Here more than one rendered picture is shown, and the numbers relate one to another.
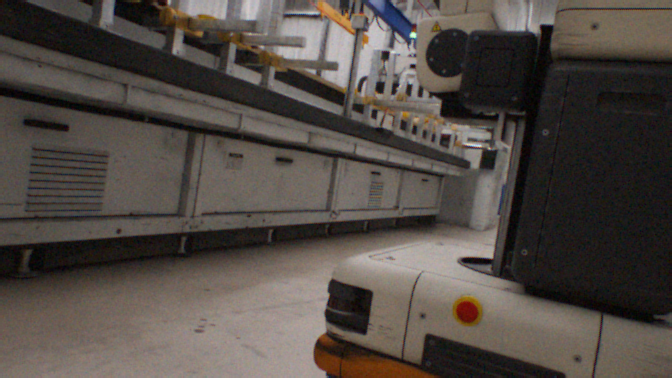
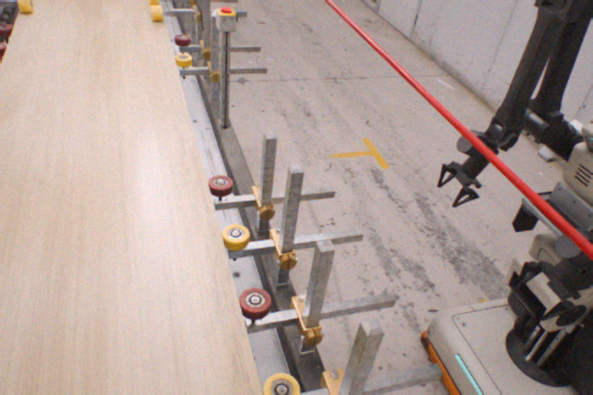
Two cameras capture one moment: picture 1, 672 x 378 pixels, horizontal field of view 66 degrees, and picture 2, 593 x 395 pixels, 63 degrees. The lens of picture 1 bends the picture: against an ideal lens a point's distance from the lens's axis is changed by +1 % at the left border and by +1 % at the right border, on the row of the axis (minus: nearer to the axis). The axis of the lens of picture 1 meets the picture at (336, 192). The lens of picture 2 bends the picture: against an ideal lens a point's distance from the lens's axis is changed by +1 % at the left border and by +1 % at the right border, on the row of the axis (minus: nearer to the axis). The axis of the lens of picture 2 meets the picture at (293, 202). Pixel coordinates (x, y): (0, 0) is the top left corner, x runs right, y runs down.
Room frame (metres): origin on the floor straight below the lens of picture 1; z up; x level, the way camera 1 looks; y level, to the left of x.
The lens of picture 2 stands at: (1.07, 1.21, 1.87)
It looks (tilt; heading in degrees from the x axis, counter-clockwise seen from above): 39 degrees down; 313
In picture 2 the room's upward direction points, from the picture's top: 8 degrees clockwise
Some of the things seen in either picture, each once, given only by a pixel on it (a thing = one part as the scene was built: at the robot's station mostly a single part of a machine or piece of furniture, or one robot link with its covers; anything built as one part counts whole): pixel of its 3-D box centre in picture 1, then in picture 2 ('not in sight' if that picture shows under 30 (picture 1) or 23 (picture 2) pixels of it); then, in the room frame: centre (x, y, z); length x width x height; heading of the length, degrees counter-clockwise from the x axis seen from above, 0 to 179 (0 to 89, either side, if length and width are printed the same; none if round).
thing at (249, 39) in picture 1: (249, 40); (297, 243); (1.80, 0.37, 0.83); 0.43 x 0.03 x 0.04; 64
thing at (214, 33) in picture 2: (370, 91); (214, 63); (2.91, -0.10, 0.89); 0.04 x 0.04 x 0.48; 64
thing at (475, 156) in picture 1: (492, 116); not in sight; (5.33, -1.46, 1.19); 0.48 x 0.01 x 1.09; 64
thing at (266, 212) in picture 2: (273, 61); (262, 202); (2.03, 0.32, 0.81); 0.14 x 0.06 x 0.05; 154
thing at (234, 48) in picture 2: (399, 109); (221, 48); (3.14, -0.30, 0.84); 0.43 x 0.03 x 0.04; 64
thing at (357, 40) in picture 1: (352, 74); (225, 80); (2.68, 0.01, 0.93); 0.05 x 0.05 x 0.45; 64
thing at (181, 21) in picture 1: (182, 22); (306, 320); (1.58, 0.54, 0.81); 0.14 x 0.06 x 0.05; 154
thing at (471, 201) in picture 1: (430, 135); not in sight; (5.98, -0.98, 0.95); 1.65 x 0.70 x 1.90; 64
